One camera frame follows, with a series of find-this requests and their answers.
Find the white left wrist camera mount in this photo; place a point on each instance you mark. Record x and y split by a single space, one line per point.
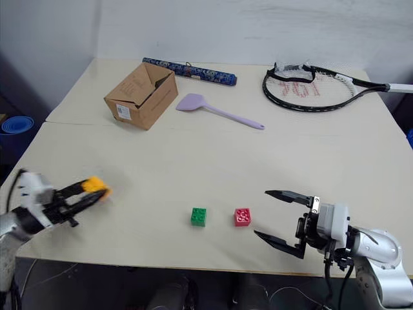
32 184

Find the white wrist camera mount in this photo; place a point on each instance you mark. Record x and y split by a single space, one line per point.
335 223
32 184

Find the black white tennis racket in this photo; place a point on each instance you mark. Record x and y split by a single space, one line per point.
368 84

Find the green toy brick cube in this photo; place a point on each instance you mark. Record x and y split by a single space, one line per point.
198 217

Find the yellow toy brick cube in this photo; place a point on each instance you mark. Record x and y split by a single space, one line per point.
94 184

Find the red toy brick cube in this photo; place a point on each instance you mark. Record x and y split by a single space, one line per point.
242 217

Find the dark rounded shape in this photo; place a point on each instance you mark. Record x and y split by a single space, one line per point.
169 295
250 295

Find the blue patterned long tube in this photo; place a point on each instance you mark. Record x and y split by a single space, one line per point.
193 71

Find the brown cardboard box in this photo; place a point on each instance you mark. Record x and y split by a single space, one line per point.
145 103

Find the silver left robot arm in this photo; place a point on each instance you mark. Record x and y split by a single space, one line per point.
9 226

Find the lilac silicone spatula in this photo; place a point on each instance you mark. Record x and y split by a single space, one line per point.
192 102

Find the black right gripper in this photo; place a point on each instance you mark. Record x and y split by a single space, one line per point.
310 229

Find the clear plastic mesh wrapping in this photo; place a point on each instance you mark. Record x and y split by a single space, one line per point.
292 70

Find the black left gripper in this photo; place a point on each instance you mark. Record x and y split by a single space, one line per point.
59 206

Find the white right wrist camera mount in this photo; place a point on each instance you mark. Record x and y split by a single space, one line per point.
335 223

